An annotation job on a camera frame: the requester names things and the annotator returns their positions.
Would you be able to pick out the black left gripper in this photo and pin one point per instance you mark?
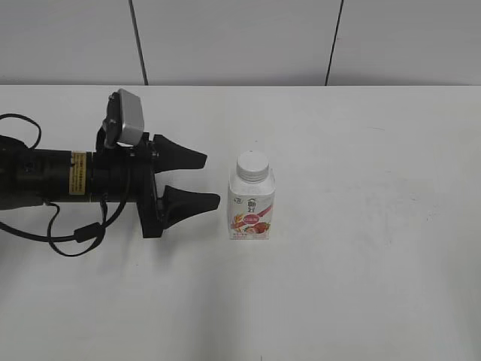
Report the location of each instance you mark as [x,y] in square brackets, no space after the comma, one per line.
[126,174]

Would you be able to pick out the white plastic bottle cap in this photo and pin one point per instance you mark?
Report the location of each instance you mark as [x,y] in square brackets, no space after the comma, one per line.
[252,166]

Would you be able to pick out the white strawberry yogurt bottle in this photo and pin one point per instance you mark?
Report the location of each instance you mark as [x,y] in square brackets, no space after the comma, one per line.
[250,207]

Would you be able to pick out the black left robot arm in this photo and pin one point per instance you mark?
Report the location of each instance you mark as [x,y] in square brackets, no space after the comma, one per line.
[33,177]

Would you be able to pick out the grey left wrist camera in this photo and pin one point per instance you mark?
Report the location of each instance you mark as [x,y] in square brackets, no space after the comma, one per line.
[124,121]

